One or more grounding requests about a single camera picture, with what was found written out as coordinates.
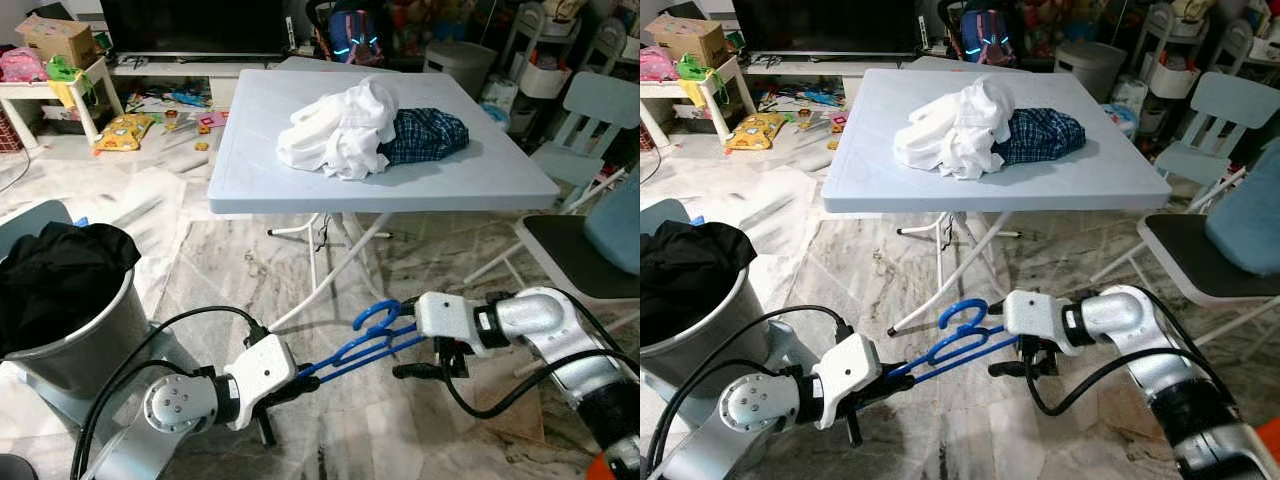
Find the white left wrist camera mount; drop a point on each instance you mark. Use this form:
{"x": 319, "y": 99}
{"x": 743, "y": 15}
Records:
{"x": 262, "y": 365}
{"x": 850, "y": 365}

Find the blue plaid garment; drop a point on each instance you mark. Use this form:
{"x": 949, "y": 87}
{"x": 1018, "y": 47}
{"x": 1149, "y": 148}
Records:
{"x": 430, "y": 135}
{"x": 1045, "y": 135}

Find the white television console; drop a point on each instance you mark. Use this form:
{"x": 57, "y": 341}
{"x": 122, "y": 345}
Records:
{"x": 160, "y": 72}
{"x": 790, "y": 72}

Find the light blue plastic kids table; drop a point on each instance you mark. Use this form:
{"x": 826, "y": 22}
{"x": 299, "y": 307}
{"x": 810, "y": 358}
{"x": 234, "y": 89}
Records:
{"x": 960, "y": 62}
{"x": 330, "y": 62}

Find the light blue cushion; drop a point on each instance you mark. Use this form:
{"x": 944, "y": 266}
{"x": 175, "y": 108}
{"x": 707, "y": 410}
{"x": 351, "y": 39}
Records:
{"x": 1245, "y": 220}
{"x": 618, "y": 225}

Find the pink toy bag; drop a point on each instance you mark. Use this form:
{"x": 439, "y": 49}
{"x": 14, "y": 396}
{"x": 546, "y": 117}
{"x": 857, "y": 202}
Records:
{"x": 20, "y": 65}
{"x": 655, "y": 63}

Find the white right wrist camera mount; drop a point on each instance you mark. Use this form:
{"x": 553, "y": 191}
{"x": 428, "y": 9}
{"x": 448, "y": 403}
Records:
{"x": 1035, "y": 315}
{"x": 445, "y": 315}

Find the white side table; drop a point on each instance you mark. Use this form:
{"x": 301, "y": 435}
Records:
{"x": 735, "y": 85}
{"x": 95, "y": 90}

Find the white folding chair black seat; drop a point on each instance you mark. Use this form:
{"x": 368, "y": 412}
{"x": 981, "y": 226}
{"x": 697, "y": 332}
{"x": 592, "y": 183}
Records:
{"x": 570, "y": 255}
{"x": 1190, "y": 255}

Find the pink toy board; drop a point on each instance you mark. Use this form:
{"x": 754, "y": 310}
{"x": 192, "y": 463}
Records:
{"x": 838, "y": 122}
{"x": 212, "y": 122}

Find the white shirt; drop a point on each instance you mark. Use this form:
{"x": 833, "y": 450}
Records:
{"x": 335, "y": 130}
{"x": 950, "y": 130}

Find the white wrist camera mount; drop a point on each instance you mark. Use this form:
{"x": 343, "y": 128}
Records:
{"x": 445, "y": 315}
{"x": 262, "y": 365}
{"x": 850, "y": 365}
{"x": 1035, "y": 315}

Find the grey laundry bin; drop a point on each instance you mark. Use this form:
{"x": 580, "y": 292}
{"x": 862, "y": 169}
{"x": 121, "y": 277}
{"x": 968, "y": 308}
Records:
{"x": 700, "y": 345}
{"x": 70, "y": 350}

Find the light blue slatted chair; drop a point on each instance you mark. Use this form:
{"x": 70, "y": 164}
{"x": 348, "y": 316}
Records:
{"x": 1225, "y": 100}
{"x": 600, "y": 100}

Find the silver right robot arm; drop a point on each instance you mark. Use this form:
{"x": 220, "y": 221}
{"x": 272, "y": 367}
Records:
{"x": 1125, "y": 315}
{"x": 535, "y": 315}

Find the black television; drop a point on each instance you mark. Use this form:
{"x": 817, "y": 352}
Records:
{"x": 825, "y": 25}
{"x": 190, "y": 25}

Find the grey round bin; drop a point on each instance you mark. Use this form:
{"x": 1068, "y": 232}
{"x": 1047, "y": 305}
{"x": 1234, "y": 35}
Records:
{"x": 458, "y": 65}
{"x": 1090, "y": 65}

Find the cardboard box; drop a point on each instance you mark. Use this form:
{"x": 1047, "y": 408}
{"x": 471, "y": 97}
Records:
{"x": 60, "y": 40}
{"x": 690, "y": 40}

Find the white storage trolley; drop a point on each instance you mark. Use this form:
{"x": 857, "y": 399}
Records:
{"x": 1170, "y": 70}
{"x": 540, "y": 70}

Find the green toy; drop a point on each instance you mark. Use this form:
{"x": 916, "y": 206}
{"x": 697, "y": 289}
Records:
{"x": 62, "y": 70}
{"x": 695, "y": 68}

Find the light blue folding table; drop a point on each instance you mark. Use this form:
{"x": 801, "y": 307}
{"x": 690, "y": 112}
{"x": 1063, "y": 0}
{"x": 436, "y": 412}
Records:
{"x": 900, "y": 180}
{"x": 300, "y": 180}

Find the black garment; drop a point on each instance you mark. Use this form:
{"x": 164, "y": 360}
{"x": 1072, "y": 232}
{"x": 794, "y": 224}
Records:
{"x": 690, "y": 275}
{"x": 60, "y": 280}

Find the blue and pink backpack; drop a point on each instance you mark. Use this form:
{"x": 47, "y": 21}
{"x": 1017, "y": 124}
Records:
{"x": 988, "y": 35}
{"x": 355, "y": 35}

